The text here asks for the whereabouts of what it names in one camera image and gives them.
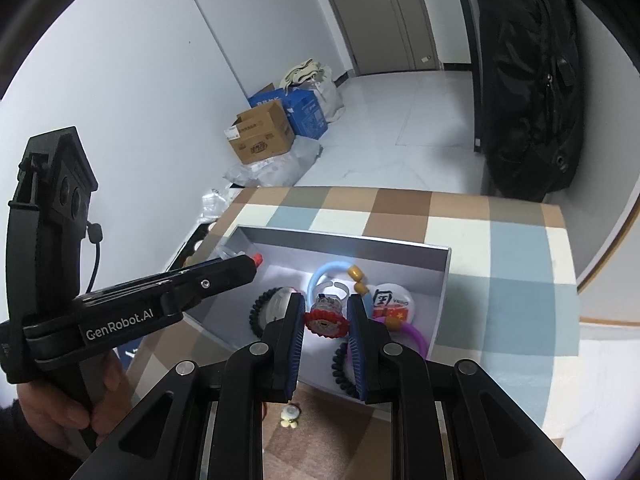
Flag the black spiral hair tie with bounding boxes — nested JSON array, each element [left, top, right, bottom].
[[247, 285, 286, 338], [331, 340, 362, 399]]

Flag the purple ring bracelet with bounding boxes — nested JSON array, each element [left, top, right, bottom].
[[380, 316, 429, 361]]

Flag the red white charm keychain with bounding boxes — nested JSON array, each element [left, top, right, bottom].
[[304, 294, 349, 339]]

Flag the white round pin badge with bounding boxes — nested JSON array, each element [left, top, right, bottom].
[[370, 283, 416, 324]]

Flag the blue ring bracelet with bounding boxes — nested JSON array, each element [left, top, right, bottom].
[[305, 258, 371, 311]]

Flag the person's left hand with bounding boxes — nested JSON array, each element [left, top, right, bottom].
[[17, 351, 131, 458]]

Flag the black white sneakers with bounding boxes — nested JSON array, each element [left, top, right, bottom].
[[167, 221, 220, 271]]

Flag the small white flower charm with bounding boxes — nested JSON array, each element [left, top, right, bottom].
[[280, 403, 302, 429]]

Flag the grey open cardboard box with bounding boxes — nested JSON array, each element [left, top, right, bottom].
[[182, 224, 454, 411]]

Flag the checkered table cloth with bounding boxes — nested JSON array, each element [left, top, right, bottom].
[[128, 188, 579, 479]]

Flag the white plastic bags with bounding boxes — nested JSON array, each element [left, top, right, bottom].
[[198, 136, 322, 223]]

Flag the brown cardboard box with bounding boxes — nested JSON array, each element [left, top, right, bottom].
[[224, 101, 295, 165]]

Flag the blue cardboard box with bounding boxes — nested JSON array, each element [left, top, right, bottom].
[[248, 84, 328, 140]]

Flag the white bag with cloth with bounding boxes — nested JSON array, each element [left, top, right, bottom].
[[280, 58, 345, 124]]

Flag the white wardrobe wood trim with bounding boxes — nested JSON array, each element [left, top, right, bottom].
[[574, 49, 640, 326]]

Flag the black hanging backpack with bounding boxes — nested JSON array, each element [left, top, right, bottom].
[[477, 0, 584, 202]]

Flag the grey brown door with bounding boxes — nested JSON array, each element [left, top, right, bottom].
[[329, 0, 439, 76]]

